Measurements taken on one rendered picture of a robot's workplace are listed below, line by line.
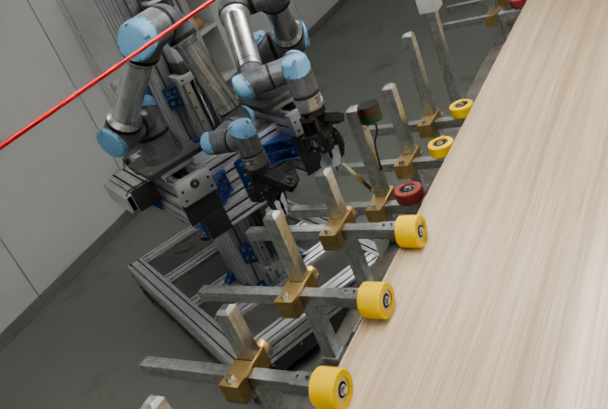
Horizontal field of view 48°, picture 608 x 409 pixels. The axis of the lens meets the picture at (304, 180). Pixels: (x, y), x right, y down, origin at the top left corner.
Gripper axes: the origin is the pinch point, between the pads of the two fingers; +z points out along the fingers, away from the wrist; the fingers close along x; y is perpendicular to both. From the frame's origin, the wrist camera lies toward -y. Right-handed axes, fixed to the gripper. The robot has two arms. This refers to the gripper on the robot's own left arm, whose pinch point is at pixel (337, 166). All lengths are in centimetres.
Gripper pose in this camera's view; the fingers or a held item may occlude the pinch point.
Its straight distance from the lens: 196.7
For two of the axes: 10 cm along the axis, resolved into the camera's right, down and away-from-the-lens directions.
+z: 3.4, 8.3, 4.4
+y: -4.2, 5.5, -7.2
